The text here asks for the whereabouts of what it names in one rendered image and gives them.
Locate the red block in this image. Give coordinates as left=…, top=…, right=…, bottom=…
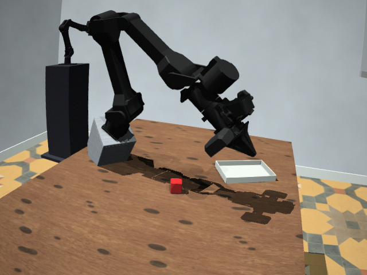
left=170, top=178, right=182, bottom=194

